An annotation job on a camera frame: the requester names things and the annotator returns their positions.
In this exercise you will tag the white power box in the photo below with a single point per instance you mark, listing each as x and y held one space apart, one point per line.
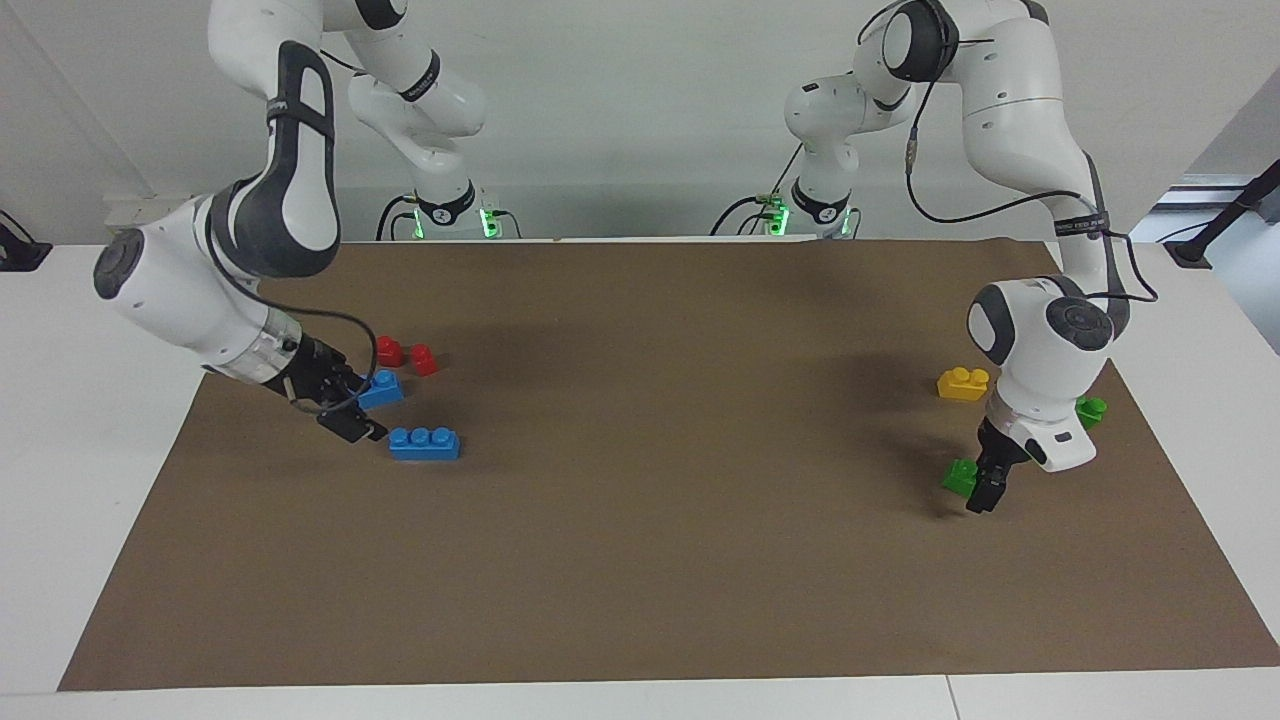
140 212

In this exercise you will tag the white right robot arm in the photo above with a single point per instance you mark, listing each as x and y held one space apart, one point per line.
180 290

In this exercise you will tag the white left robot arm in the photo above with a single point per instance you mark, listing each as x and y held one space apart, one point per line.
1040 340

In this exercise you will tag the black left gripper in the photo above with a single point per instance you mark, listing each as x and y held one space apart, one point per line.
1002 445

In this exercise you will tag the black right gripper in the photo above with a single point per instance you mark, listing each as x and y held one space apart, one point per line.
320 378

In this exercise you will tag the brown table mat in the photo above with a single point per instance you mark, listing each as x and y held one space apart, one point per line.
600 560

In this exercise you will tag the black table clamp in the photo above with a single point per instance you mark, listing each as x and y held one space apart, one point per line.
20 255

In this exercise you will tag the red small toy block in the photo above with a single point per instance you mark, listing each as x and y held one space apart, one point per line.
391 352
424 361

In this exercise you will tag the black stand pole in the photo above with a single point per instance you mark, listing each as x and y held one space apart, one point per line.
1215 225

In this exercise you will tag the yellow two-stud toy block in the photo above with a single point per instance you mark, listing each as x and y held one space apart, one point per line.
962 385

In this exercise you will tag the blue three-stud toy block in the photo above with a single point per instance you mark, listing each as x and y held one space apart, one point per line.
425 444
385 388

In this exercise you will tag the green two-stud toy block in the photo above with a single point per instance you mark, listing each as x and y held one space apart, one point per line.
1093 410
960 476

